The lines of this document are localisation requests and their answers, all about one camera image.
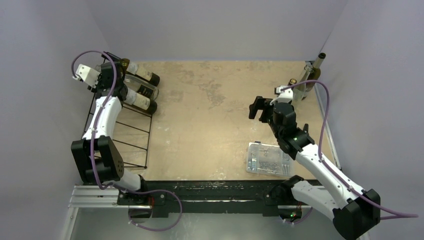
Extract dark open-neck wine bottle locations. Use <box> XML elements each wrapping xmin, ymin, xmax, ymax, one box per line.
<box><xmin>124</xmin><ymin>88</ymin><xmax>158</xmax><ymax>115</ymax></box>

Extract clear glass black-label bottle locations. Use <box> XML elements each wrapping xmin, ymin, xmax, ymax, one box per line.
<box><xmin>91</xmin><ymin>61</ymin><xmax>159</xmax><ymax>100</ymax></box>

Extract dark green labelled wine bottle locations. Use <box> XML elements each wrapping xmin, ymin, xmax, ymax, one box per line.
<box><xmin>105</xmin><ymin>51</ymin><xmax>161</xmax><ymax>87</ymax></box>

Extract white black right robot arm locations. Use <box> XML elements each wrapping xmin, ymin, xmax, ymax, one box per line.
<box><xmin>248</xmin><ymin>96</ymin><xmax>381</xmax><ymax>240</ymax></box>

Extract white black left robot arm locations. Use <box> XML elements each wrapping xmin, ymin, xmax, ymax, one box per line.
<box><xmin>70</xmin><ymin>62</ymin><xmax>149</xmax><ymax>205</ymax></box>

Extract clear square bottle gold cap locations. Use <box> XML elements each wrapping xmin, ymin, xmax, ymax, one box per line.
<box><xmin>287</xmin><ymin>78</ymin><xmax>299</xmax><ymax>98</ymax></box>

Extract clear plastic screw box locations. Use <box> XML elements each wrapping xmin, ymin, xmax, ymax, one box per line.
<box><xmin>246</xmin><ymin>141</ymin><xmax>295</xmax><ymax>178</ymax></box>

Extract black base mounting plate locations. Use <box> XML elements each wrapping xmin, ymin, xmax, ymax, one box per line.
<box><xmin>82</xmin><ymin>175</ymin><xmax>321</xmax><ymax>220</ymax></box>

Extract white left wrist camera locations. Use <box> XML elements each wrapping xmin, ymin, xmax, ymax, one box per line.
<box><xmin>72</xmin><ymin>64</ymin><xmax>101</xmax><ymax>88</ymax></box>

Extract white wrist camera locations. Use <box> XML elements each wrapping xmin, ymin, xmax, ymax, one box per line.
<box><xmin>72</xmin><ymin>64</ymin><xmax>101</xmax><ymax>88</ymax></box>
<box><xmin>270</xmin><ymin>85</ymin><xmax>294</xmax><ymax>106</ymax></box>

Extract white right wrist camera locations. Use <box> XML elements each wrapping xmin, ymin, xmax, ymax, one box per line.
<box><xmin>270</xmin><ymin>85</ymin><xmax>294</xmax><ymax>106</ymax></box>

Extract black handled pliers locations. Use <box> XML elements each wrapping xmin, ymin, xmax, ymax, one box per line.
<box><xmin>302</xmin><ymin>123</ymin><xmax>309</xmax><ymax>133</ymax></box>

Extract black wire wine rack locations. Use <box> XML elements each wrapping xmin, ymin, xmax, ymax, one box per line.
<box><xmin>71</xmin><ymin>52</ymin><xmax>153</xmax><ymax>170</ymax></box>

